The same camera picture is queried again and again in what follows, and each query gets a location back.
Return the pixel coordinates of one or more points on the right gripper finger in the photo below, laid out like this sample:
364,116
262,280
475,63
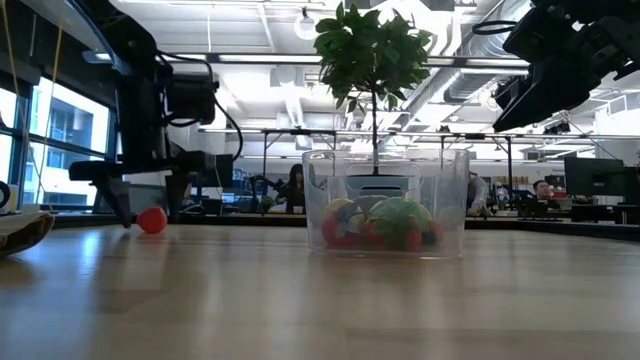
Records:
507,90
550,92

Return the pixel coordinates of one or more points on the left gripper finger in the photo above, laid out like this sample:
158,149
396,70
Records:
176,195
116,200

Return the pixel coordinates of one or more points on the clear plastic tub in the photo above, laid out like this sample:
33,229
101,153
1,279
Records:
450,200

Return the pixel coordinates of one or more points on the artificial plant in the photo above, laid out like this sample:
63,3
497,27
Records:
372,55

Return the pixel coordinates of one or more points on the green round toy vegetable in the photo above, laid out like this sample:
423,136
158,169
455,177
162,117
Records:
400,212

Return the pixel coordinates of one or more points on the dark blue blueberry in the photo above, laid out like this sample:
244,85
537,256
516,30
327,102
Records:
431,235

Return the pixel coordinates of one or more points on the yellow plastic lemon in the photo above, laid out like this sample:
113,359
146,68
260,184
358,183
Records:
340,206

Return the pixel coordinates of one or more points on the brown kiwi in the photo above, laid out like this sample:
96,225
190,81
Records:
370,202

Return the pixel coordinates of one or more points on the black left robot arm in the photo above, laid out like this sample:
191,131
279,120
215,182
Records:
130,40

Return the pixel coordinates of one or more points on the office chair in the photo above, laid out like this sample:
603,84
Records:
147,197

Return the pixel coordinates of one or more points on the black computer monitor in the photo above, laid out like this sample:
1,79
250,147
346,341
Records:
592,175
225,170

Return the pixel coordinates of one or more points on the person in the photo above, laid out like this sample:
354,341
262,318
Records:
295,187
477,192
542,190

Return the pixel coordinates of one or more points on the olive cloth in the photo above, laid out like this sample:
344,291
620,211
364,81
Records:
22,230

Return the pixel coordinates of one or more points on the suspended linear ceiling light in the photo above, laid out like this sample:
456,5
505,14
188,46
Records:
270,58

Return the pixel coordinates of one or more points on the silver ventilation duct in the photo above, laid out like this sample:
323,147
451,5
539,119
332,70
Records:
470,82

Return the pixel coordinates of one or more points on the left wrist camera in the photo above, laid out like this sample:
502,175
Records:
192,100

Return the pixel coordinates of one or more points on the black aluminium frame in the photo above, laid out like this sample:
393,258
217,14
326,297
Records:
250,219

